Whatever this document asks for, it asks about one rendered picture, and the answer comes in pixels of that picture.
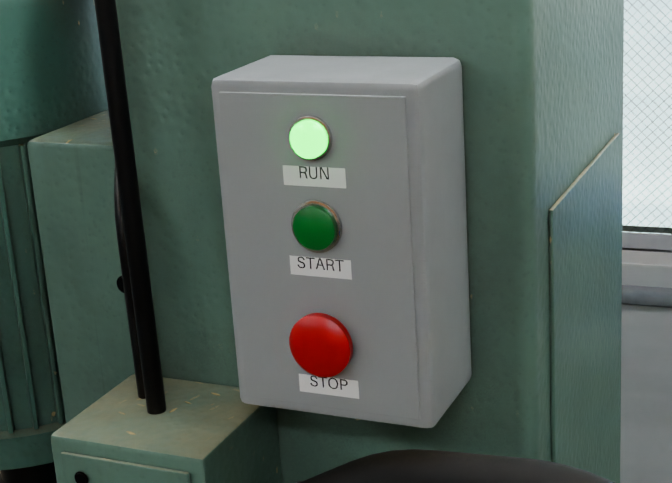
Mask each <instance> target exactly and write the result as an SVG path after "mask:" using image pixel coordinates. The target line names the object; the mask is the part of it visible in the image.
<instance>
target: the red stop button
mask: <svg viewBox="0 0 672 483"><path fill-rule="evenodd" d="M289 345H290V350H291V353H292V355H293V357H294V359H295V360H296V362H297V363H298V364H299V366H300V367H301V368H303V369H304V370H305V371H307V372H308V373H310V374H312V375H315V376H318V377H332V376H335V375H337V374H339V373H340V372H342V371H343V370H344V369H345V368H346V367H347V365H348V364H349V363H350V361H351V358H352V354H353V343H352V339H351V337H350V334H349V332H348V331H347V329H346V328H345V326H344V325H343V324H342V323H341V322H340V321H338V320H337V319H336V318H334V317H332V316H330V315H327V314H324V313H311V314H308V315H306V316H304V317H302V318H301V319H300V320H299V321H298V322H296V324H295V325H294V326H293V328H292V330H291V333H290V337H289Z"/></svg>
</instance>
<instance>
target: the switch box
mask: <svg viewBox="0 0 672 483"><path fill-rule="evenodd" d="M211 88H212V99H213V110H214V121H215V131H216V142H217V153H218V164H219V174H220V185H221V196H222V207H223V217H224V228H225V239H226V250H227V260H228V271H229V282H230V293H231V303H232V314H233V325H234V336H235V346H236V357H237V368H238V379H239V389H240V398H241V400H242V402H244V403H246V404H253V405H260V406H267V407H274V408H282V409H289V410H296V411H304V412H311V413H318V414H325V415H333V416H340V417H347V418H355V419H362V420H369V421H376V422H384V423H391V424H398V425H406V426H413V427H420V428H431V427H434V426H435V425H436V424H437V422H438V421H439V420H440V418H441V417H442V416H443V414H444V413H445V412H446V410H447V409H448V408H449V407H450V405H451V404H452V403H453V401H454V400H455V399H456V397H457V396H458V395H459V393H460V392H461V391H462V389H463V388H464V387H465V385H466V384H467V383H468V381H469V380H470V378H471V375H472V369H471V337H470V306H469V274H468V242H467V211H466V179H465V147H464V116H463V84H462V65H461V62H460V60H458V59H456V58H454V57H384V56H304V55H270V56H267V57H265V58H263V59H260V60H258V61H255V62H253V63H250V64H248V65H245V66H243V67H240V68H238V69H235V70H233V71H230V72H228V73H225V74H223V75H221V76H218V77H216V78H214V79H213V81H212V85H211ZM305 115H313V116H316V117H319V118H321V119H322V120H323V121H324V122H325V123H326V124H327V125H328V126H329V128H330V130H331V133H332V138H333V141H332V147H331V149H330V151H329V153H328V154H327V155H326V156H325V157H323V158H322V159H320V160H317V161H307V160H304V159H302V158H300V157H299V156H298V155H297V154H296V153H295V152H294V151H293V149H292V148H291V145H290V142H289V130H290V127H291V125H292V124H293V122H294V121H295V120H297V119H298V118H300V117H302V116H305ZM283 165H289V166H308V167H328V168H345V176H346V188H329V187H312V186H295V185H284V178H283ZM309 200H320V201H323V202H326V203H327V204H329V205H330V206H331V207H333V208H334V209H335V211H336V212H337V213H338V215H339V217H340V219H341V222H342V236H341V239H340V241H339V243H338V244H337V245H336V246H335V247H334V248H333V249H331V250H329V251H327V252H324V253H315V252H311V251H309V250H307V249H305V248H304V247H303V246H301V245H300V244H299V243H298V241H297V240H296V238H295V237H294V234H293V232H292V227H291V219H292V215H293V213H294V211H295V210H296V208H297V207H298V206H299V205H301V204H302V203H304V202H306V201H309ZM289 255H291V256H303V257H315V258H327V259H339V260H351V273H352V280H350V279H339V278H328V277H317V276H305V275H294V274H291V269H290V256H289ZM311 313H324V314H327V315H330V316H332V317H334V318H336V319H337V320H338V321H340V322H341V323H342V324H343V325H344V326H345V328H346V329H347V331H348V332H349V334H350V337H351V339H352V343H353V354H352V358H351V361H350V363H349V364H348V365H347V367H346V368H345V369H344V370H343V371H342V372H340V373H339V374H337V375H335V376H332V377H331V378H339V379H347V380H355V381H358V387H359V399H356V398H348V397H341V396H333V395H325V394H318V393H310V392H302V391H300V386H299V374H307V375H312V374H310V373H308V372H307V371H305V370H304V369H303V368H301V367H300V366H299V364H298V363H297V362H296V360H295V359H294V357H293V355H292V353H291V350H290V345H289V337H290V333H291V330H292V328H293V326H294V325H295V324H296V322H298V321H299V320H300V319H301V318H302V317H304V316H306V315H308V314H311Z"/></svg>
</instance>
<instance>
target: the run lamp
mask: <svg viewBox="0 0 672 483"><path fill-rule="evenodd" d="M332 141H333V138H332V133H331V130H330V128H329V126H328V125H327V124H326V123H325V122H324V121H323V120H322V119H321V118H319V117H316V116H313V115H305V116H302V117H300V118H298V119H297V120H295V121H294V122H293V124H292V125H291V127H290V130H289V142H290V145H291V148H292V149H293V151H294V152H295V153H296V154H297V155H298V156H299V157H300V158H302V159H304V160H307V161H317V160H320V159H322V158H323V157H325V156H326V155H327V154H328V153H329V151H330V149H331V147H332Z"/></svg>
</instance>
